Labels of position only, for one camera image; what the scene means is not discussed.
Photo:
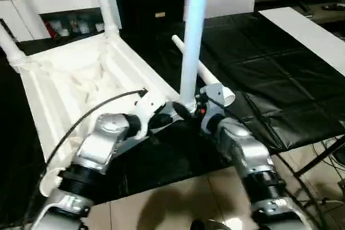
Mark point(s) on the white plastic table leg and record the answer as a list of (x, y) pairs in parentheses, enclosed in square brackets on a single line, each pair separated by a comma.
[(192, 25), (207, 75), (103, 3), (10, 47)]

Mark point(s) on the white plastic table top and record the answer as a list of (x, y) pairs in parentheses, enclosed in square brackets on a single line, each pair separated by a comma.
[(67, 79)]

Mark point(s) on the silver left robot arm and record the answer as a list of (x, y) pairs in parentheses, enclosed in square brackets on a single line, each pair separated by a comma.
[(99, 143)]

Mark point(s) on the small yellow label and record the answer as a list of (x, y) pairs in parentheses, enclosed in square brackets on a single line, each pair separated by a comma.
[(159, 14)]

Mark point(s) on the small white jar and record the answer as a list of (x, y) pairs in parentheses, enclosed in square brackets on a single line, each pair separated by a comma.
[(85, 28), (99, 27), (64, 32)]

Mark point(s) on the white side table board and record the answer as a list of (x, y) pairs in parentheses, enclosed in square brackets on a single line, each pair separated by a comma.
[(296, 30)]

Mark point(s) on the black stand leg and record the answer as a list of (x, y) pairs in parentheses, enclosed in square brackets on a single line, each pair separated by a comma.
[(318, 160)]

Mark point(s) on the red packet in cabinet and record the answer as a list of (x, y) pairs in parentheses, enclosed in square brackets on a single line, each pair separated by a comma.
[(49, 29)]

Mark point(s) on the white cabinet with glass doors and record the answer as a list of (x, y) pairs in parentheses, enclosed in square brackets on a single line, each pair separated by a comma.
[(67, 1)]

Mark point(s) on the black remote control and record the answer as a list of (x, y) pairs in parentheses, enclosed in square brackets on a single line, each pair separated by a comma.
[(334, 7)]

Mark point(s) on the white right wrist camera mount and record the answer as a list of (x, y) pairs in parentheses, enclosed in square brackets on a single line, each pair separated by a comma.
[(214, 92)]

